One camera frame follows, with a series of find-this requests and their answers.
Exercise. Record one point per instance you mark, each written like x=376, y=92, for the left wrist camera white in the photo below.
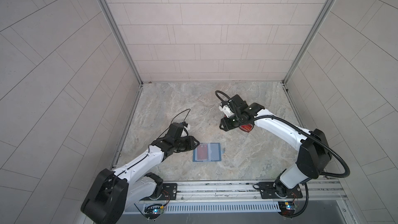
x=186, y=126

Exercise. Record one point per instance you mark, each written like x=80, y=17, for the red cards right stack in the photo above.
x=246, y=128

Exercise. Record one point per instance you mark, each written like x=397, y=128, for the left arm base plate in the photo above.
x=167, y=191

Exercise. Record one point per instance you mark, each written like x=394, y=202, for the aluminium mounting rail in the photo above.
x=242, y=190

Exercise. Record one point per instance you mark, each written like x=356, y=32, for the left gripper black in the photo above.
x=189, y=143

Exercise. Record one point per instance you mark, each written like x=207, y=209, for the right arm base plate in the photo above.
x=272, y=190

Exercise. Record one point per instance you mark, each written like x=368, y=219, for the green circuit board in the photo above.
x=154, y=211
x=287, y=208

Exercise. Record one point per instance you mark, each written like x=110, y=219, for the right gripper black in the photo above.
x=225, y=124

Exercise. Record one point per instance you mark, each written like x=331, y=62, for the left green circuit board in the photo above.
x=154, y=211

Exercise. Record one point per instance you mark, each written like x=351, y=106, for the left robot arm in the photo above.
x=113, y=191

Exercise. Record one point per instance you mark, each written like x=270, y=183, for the right green circuit board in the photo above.
x=287, y=208

